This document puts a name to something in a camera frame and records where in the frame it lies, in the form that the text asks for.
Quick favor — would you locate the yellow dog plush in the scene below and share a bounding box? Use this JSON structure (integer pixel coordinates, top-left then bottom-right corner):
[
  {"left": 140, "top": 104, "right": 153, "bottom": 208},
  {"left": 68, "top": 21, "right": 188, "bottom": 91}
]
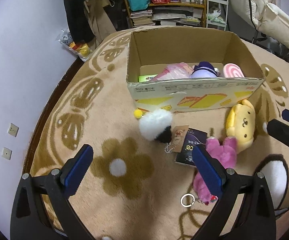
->
[{"left": 225, "top": 99, "right": 256, "bottom": 153}]

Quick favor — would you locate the pink bear plush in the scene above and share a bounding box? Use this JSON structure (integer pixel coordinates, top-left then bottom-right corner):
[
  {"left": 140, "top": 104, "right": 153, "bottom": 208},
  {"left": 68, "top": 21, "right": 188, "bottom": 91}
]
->
[{"left": 193, "top": 137, "right": 237, "bottom": 205}]

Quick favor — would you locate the purple haired plush doll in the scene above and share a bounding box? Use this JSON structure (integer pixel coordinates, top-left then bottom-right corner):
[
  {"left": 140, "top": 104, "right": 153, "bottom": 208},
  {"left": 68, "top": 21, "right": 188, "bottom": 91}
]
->
[{"left": 190, "top": 61, "right": 218, "bottom": 79}]

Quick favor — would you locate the pink packaged item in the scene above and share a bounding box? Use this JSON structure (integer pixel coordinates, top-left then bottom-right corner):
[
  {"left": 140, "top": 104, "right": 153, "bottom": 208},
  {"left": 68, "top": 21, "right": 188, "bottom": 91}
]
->
[{"left": 151, "top": 62, "right": 193, "bottom": 82}]

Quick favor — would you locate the white black fluffy plush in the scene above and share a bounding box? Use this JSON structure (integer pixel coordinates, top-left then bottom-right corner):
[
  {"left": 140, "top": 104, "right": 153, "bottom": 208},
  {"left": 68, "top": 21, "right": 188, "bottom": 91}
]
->
[{"left": 134, "top": 108, "right": 173, "bottom": 144}]

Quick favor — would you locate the green tissue pack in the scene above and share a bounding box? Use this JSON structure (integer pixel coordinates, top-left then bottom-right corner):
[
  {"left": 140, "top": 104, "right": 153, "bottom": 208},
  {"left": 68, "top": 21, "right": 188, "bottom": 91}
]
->
[{"left": 138, "top": 74, "right": 156, "bottom": 82}]

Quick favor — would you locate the pink swirl plush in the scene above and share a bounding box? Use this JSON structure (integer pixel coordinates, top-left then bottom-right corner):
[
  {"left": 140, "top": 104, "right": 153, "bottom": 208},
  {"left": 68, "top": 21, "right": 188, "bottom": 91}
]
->
[{"left": 222, "top": 63, "right": 245, "bottom": 78}]

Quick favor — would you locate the cream cushion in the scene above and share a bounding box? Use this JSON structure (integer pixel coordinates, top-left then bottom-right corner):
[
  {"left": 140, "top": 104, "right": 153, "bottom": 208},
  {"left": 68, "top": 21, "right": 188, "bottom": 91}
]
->
[{"left": 258, "top": 3, "right": 289, "bottom": 49}]

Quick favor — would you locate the dark booklet card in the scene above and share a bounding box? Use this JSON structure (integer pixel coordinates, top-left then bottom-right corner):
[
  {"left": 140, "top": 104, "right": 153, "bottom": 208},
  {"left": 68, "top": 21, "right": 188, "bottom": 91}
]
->
[{"left": 175, "top": 128, "right": 208, "bottom": 166}]

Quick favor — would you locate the beige patterned carpet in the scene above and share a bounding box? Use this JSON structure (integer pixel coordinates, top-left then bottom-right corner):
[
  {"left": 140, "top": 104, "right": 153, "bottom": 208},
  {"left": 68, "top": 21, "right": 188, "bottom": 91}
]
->
[{"left": 31, "top": 27, "right": 289, "bottom": 239}]

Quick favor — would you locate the brown paper tag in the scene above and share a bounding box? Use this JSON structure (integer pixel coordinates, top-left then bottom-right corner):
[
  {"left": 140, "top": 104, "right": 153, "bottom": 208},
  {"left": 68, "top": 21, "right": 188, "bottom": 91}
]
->
[{"left": 169, "top": 125, "right": 189, "bottom": 153}]

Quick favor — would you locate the cardboard box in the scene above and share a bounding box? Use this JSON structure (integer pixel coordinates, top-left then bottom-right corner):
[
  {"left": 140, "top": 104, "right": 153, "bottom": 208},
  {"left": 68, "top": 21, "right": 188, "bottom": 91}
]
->
[{"left": 126, "top": 27, "right": 264, "bottom": 113}]

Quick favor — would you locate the white metal cart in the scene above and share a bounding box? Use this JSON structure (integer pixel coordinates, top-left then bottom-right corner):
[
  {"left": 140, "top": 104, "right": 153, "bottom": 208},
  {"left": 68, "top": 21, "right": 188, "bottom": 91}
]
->
[{"left": 206, "top": 0, "right": 229, "bottom": 31}]

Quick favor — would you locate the wooden bookshelf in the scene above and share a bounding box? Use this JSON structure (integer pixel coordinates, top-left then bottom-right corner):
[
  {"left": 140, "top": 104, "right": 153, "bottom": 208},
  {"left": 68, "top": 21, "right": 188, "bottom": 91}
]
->
[{"left": 124, "top": 0, "right": 206, "bottom": 28}]

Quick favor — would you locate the plastic bag with toys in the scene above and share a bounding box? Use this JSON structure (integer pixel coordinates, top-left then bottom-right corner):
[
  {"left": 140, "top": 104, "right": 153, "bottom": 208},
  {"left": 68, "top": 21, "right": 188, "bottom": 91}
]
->
[{"left": 57, "top": 29, "right": 92, "bottom": 62}]

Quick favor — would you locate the stack of books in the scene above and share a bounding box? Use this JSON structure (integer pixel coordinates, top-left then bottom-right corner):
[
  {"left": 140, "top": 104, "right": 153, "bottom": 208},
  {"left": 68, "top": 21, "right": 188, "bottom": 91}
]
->
[{"left": 130, "top": 9, "right": 154, "bottom": 27}]

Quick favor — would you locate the beige trench coat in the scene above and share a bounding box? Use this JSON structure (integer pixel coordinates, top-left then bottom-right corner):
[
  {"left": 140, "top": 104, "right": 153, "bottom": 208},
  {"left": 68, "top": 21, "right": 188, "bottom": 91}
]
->
[{"left": 84, "top": 0, "right": 116, "bottom": 50}]

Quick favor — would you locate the lower wall socket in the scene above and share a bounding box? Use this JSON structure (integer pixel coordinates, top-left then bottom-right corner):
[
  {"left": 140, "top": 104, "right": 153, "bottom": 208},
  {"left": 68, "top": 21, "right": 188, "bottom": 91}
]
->
[{"left": 2, "top": 147, "right": 12, "bottom": 160}]

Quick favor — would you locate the wall socket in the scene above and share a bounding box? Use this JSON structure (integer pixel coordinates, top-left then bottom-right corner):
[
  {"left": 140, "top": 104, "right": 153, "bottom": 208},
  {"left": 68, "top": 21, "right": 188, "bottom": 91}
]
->
[
  {"left": 2, "top": 147, "right": 12, "bottom": 160},
  {"left": 8, "top": 123, "right": 19, "bottom": 137}
]

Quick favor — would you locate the metal key ring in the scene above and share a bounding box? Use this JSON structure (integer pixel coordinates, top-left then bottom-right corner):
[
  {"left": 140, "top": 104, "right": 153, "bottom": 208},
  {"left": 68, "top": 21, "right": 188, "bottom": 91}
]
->
[{"left": 180, "top": 193, "right": 195, "bottom": 208}]

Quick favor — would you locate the upper wall socket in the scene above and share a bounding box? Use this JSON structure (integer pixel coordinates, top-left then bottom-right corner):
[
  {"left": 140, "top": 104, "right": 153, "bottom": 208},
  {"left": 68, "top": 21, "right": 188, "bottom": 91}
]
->
[{"left": 8, "top": 123, "right": 19, "bottom": 137}]

